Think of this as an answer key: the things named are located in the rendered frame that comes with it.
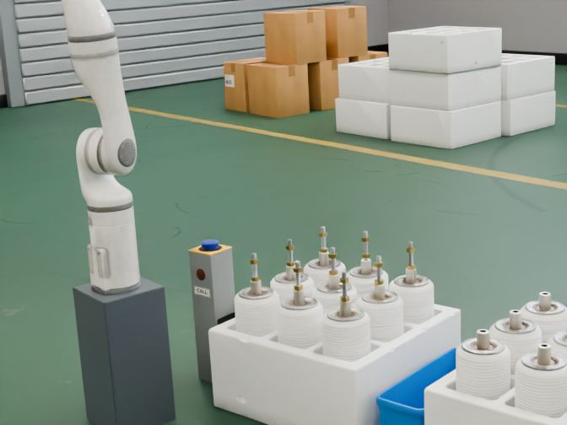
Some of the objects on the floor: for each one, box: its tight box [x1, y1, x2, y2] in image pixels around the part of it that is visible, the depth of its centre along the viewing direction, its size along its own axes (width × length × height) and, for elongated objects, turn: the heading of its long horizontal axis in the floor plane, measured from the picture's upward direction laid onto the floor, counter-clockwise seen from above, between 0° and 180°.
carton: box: [247, 62, 310, 118], centre depth 602 cm, size 30×24×30 cm
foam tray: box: [208, 304, 461, 425], centre depth 216 cm, size 39×39×18 cm
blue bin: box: [376, 347, 457, 425], centre depth 198 cm, size 30×11×12 cm, turn 151°
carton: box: [223, 57, 266, 112], centre depth 630 cm, size 30×24×30 cm
